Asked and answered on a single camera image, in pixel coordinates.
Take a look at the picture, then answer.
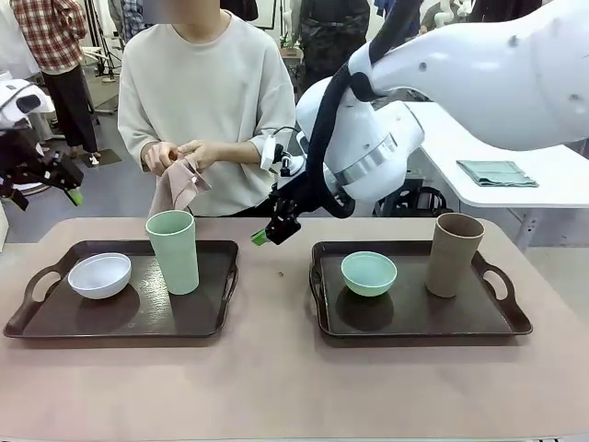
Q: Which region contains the teal cloth mat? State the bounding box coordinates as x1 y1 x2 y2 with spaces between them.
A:
456 159 540 189

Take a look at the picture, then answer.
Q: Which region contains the black chair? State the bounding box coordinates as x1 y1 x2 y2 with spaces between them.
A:
373 183 448 217

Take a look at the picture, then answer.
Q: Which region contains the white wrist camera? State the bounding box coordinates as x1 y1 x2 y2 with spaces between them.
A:
13 89 50 117
260 132 279 170

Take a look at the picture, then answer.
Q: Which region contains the person's left hand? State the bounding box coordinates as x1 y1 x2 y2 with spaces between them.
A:
177 139 219 169

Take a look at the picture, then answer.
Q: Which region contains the person's left forearm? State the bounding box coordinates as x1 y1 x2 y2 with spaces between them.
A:
210 141 259 166

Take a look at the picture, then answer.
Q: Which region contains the person in light sweatshirt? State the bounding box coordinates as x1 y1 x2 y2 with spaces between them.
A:
118 0 296 218

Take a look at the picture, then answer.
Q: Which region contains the brown tall cup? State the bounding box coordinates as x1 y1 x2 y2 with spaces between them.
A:
424 212 486 298

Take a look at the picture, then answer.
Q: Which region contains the bystander in dark clothes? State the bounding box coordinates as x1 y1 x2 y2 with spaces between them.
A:
297 0 372 93

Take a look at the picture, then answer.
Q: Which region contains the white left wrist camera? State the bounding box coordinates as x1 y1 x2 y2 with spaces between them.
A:
13 89 50 117

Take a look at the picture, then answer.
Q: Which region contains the white bowl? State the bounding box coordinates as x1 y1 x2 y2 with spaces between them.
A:
67 251 133 301

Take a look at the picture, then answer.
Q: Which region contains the mint green tall cup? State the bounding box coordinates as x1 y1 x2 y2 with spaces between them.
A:
145 209 201 296

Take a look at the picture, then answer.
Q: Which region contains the black corrugated cable hose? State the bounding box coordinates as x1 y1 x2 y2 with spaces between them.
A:
306 0 443 220

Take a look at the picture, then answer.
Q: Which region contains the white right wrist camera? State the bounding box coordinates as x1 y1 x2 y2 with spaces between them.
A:
260 132 279 170

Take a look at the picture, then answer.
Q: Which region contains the person's right hand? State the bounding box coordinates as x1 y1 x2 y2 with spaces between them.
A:
144 141 181 177

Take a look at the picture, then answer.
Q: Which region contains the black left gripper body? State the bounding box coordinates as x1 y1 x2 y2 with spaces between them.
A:
0 131 48 191

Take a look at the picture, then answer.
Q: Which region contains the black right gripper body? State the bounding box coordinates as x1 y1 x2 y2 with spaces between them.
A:
268 195 303 246

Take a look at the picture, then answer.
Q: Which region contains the mint green bowl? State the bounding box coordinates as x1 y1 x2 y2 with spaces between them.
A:
341 250 398 297

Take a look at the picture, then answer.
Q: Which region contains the black floor plate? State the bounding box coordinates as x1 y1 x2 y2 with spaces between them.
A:
86 147 123 166

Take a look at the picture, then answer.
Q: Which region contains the dark brown serving tray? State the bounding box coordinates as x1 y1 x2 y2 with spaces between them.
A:
308 238 535 343
3 238 241 341

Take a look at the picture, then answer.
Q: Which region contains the beige pink cloth mat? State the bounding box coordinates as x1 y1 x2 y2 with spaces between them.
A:
147 154 214 218

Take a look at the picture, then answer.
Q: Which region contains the white side table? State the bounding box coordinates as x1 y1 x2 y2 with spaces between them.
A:
403 101 589 252

